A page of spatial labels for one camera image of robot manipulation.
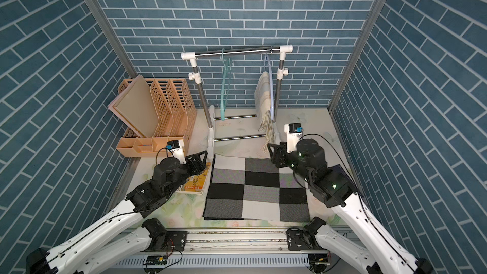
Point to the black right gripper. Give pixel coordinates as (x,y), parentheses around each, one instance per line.
(280,152)

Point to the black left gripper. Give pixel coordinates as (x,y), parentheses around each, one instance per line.
(200,165)

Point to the plaid cream blue scarf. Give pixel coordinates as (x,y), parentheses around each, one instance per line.
(262,102)

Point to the light blue clothes hanger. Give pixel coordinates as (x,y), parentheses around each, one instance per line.
(268,69)

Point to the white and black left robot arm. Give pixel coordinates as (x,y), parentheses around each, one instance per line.
(125,230)

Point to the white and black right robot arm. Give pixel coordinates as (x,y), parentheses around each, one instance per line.
(379,252)

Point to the teal green clothes hanger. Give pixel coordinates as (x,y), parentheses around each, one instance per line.
(225,86)

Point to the yellow illustrated book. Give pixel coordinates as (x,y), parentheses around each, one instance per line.
(196,185)

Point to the black grey checkered mat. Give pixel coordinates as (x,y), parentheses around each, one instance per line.
(254,189)

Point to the dark blue notebook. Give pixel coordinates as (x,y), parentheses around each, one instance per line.
(343,172)

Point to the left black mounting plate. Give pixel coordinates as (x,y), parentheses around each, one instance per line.
(172,240)

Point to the black mounting plate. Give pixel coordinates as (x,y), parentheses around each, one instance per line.
(299,239)
(172,240)

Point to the beige folder board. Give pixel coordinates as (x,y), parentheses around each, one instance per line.
(134,106)

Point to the white and steel clothes rack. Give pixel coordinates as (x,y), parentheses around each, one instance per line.
(277,56)

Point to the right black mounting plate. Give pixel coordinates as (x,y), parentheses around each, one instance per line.
(299,239)

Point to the green circuit board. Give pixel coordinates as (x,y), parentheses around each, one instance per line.
(158,261)

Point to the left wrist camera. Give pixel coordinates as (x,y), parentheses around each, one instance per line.
(176,147)

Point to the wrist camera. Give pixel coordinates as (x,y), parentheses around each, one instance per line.
(176,147)
(294,133)

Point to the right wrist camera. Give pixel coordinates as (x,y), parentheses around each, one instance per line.
(294,133)

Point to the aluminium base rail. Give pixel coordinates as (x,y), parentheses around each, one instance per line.
(240,248)

